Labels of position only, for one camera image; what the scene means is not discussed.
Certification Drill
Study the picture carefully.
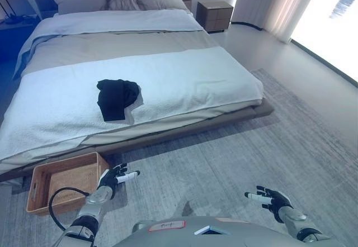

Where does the robot left hand black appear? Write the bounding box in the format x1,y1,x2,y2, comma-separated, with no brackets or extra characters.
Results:
96,163,141,200

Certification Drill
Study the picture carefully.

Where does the robot right hand black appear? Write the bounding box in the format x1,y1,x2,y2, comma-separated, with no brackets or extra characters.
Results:
244,185,293,224

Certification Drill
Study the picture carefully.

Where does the white garment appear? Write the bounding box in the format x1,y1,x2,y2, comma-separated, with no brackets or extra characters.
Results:
123,82,145,125

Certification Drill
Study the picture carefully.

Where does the black garment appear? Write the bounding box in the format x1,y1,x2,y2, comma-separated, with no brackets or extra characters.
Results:
96,78,140,122

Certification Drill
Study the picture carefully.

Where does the woven brown basket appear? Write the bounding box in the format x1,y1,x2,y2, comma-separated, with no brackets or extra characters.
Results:
26,151,110,217

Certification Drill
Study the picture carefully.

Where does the beige bed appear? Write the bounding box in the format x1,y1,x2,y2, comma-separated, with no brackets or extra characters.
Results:
0,28,266,175

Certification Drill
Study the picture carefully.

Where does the grey area rug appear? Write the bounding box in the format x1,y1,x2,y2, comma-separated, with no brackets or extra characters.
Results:
0,68,358,247

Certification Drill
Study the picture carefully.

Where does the robot torso grey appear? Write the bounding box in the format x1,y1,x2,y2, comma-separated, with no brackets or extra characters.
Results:
92,215,345,247

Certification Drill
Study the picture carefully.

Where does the white textured blanket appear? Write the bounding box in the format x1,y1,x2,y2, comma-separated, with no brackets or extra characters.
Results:
0,45,264,161

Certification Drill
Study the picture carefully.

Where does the dark bedside table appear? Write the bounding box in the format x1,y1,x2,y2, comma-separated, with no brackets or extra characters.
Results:
0,14,43,63

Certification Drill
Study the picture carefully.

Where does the black router with antennas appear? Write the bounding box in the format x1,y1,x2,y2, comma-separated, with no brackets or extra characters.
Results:
0,0,29,25

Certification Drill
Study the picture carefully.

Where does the brown wooden nightstand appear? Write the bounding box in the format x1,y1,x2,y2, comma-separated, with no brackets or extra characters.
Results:
195,0,234,34

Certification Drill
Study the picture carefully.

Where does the bright window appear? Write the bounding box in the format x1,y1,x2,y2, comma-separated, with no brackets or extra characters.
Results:
290,0,358,89

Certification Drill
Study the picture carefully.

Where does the sheer white curtain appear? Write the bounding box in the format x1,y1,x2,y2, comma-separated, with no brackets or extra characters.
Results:
230,0,327,44

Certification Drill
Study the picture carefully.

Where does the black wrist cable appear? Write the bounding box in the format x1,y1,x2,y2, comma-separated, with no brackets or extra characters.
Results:
48,187,91,231

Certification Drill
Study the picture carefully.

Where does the brown bed frame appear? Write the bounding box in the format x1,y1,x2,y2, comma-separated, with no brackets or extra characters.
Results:
0,101,275,185

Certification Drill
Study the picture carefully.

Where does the dark floor cable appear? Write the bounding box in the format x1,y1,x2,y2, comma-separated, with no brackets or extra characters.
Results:
230,20,264,31

